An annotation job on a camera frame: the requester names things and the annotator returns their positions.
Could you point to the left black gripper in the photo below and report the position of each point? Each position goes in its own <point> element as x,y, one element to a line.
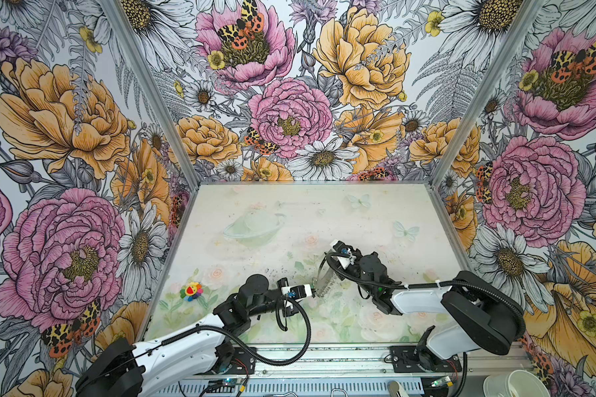
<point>289,312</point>

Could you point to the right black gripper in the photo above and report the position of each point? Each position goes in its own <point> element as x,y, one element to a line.
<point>342,276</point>

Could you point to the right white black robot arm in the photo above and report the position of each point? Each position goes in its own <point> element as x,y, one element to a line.
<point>483,317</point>

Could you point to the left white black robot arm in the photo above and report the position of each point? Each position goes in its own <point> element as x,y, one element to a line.
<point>206,347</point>

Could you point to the colourful flower toy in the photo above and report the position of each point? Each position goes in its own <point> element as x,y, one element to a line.
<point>191,291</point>

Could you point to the white paper cup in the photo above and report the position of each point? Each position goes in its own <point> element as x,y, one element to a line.
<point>518,383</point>

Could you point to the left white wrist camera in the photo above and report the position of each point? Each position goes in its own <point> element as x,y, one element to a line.
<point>297,292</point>

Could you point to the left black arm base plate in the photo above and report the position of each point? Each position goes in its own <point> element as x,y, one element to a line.
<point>233,360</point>

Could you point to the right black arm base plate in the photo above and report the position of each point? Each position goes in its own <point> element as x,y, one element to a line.
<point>408,359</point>

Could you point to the slotted grey cable duct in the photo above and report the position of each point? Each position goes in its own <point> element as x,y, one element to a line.
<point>300,387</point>

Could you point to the small circuit board with wires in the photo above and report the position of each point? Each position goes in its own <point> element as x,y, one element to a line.
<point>226,383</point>

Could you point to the aluminium mounting rail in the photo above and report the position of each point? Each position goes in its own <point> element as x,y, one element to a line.
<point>347,360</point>

